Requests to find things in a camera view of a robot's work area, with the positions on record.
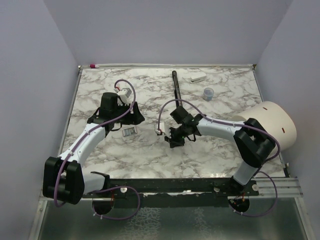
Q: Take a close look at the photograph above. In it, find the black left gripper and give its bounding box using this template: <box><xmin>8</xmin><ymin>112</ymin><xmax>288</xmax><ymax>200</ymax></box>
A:
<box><xmin>112</xmin><ymin>101</ymin><xmax>145</xmax><ymax>125</ymax></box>

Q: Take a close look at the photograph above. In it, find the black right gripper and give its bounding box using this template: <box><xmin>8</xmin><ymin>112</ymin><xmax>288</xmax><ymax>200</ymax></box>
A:
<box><xmin>164</xmin><ymin>124</ymin><xmax>189</xmax><ymax>148</ymax></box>

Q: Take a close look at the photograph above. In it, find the staple box tray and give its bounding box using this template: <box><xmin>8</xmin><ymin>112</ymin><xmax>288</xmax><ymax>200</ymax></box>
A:
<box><xmin>122</xmin><ymin>126</ymin><xmax>138</xmax><ymax>137</ymax></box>

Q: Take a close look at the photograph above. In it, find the white stapler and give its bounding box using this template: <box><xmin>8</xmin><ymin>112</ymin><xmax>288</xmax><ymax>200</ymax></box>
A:
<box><xmin>189</xmin><ymin>72</ymin><xmax>207</xmax><ymax>84</ymax></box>

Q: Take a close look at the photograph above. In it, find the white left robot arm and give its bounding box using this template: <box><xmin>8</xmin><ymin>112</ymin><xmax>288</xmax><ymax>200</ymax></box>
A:
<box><xmin>42</xmin><ymin>88</ymin><xmax>145</xmax><ymax>205</ymax></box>

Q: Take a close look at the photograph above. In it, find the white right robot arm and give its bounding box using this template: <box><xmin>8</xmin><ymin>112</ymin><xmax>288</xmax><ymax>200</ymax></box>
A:
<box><xmin>157</xmin><ymin>106</ymin><xmax>280</xmax><ymax>196</ymax></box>

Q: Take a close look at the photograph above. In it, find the clear tub of clips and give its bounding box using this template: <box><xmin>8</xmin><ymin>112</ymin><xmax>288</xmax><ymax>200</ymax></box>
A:
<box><xmin>203</xmin><ymin>87</ymin><xmax>214</xmax><ymax>102</ymax></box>

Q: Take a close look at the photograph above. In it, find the pink capped white tube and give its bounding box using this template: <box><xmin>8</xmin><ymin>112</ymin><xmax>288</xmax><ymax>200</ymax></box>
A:
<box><xmin>89</xmin><ymin>64</ymin><xmax>100</xmax><ymax>69</ymax></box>

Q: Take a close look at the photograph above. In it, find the large white paper roll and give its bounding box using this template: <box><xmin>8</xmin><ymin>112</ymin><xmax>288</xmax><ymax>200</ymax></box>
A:
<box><xmin>230</xmin><ymin>101</ymin><xmax>297</xmax><ymax>151</ymax></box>

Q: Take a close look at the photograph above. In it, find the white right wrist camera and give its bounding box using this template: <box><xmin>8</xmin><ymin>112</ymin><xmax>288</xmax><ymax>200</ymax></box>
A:
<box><xmin>155</xmin><ymin>122</ymin><xmax>171</xmax><ymax>138</ymax></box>

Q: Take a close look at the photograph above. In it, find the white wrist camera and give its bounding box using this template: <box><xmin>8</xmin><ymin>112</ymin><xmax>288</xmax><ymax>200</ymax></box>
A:
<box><xmin>114</xmin><ymin>87</ymin><xmax>132</xmax><ymax>106</ymax></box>
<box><xmin>155</xmin><ymin>122</ymin><xmax>171</xmax><ymax>138</ymax></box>

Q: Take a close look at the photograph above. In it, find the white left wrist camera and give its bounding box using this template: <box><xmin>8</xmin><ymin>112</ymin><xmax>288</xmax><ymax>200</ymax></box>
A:
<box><xmin>114</xmin><ymin>87</ymin><xmax>132</xmax><ymax>106</ymax></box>

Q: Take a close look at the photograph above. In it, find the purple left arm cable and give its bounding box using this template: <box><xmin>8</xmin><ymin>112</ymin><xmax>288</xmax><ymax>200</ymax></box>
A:
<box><xmin>53</xmin><ymin>79</ymin><xmax>141</xmax><ymax>221</ymax></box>

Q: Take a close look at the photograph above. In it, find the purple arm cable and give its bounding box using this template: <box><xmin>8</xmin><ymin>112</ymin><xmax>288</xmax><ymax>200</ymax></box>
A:
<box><xmin>157</xmin><ymin>99</ymin><xmax>281</xmax><ymax>217</ymax></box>
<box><xmin>53</xmin><ymin>79</ymin><xmax>141</xmax><ymax>221</ymax></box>

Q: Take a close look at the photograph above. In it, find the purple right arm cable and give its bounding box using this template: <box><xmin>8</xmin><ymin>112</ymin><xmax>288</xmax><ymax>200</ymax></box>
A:
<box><xmin>157</xmin><ymin>99</ymin><xmax>281</xmax><ymax>217</ymax></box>

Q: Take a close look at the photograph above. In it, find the aluminium frame rail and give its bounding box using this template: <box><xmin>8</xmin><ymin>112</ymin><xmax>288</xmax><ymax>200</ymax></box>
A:
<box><xmin>29</xmin><ymin>173</ymin><xmax>307</xmax><ymax>240</ymax></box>

